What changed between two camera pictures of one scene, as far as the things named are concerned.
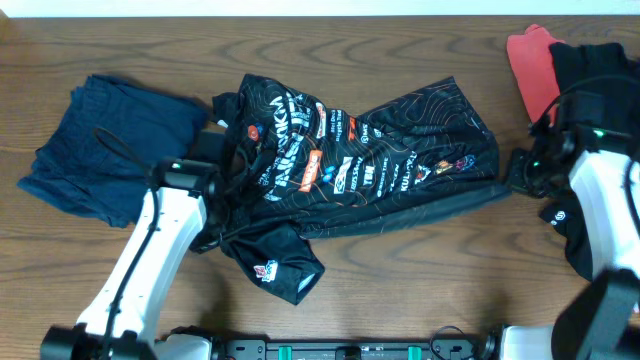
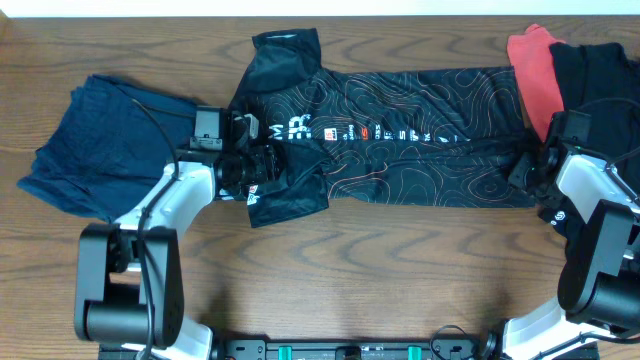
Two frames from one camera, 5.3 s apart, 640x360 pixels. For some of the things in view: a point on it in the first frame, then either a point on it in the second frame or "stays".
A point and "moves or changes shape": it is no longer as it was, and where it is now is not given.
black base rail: [258, 349] stays
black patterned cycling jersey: [298, 172] moves or changes shape
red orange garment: [535, 71] stays
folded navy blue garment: [104, 145] stays
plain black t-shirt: [609, 68] stays
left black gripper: [226, 163] to [270, 163]
